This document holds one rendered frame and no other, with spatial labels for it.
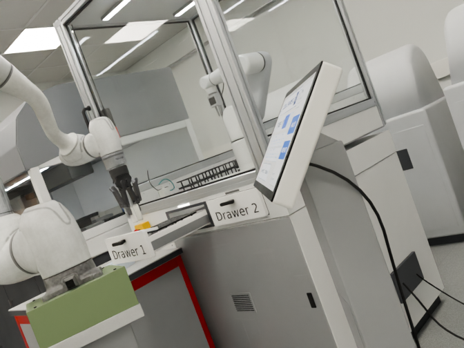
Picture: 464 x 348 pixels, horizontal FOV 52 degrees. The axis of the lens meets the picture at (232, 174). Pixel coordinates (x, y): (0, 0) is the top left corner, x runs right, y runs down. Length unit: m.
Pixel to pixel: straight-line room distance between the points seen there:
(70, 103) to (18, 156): 0.44
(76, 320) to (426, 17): 4.07
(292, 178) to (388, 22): 4.02
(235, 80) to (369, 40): 3.38
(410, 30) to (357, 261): 3.79
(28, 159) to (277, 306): 1.50
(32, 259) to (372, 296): 0.97
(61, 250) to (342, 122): 1.29
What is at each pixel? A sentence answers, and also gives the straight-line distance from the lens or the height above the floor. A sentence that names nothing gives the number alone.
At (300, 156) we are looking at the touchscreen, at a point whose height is 1.03.
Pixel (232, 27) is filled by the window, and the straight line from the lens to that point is 1.83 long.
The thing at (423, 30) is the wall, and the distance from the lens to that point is 4.82.
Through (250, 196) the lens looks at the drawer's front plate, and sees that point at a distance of 1.79.
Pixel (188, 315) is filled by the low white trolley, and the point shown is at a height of 0.47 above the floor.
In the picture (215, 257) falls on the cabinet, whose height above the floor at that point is 0.68.
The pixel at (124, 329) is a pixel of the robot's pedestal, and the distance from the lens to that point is 1.53.
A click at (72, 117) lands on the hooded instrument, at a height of 1.58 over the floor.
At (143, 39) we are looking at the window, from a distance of 2.10.
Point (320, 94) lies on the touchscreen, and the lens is 1.01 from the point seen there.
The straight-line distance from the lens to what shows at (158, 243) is 1.85.
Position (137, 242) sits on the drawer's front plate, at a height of 0.89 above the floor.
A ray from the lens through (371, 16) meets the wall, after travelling 5.01.
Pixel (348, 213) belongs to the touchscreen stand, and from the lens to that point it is 1.21.
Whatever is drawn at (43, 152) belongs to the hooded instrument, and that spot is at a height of 1.43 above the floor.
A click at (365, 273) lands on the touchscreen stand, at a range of 1.25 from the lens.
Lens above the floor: 1.09
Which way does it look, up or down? 3 degrees down
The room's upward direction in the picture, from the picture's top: 20 degrees counter-clockwise
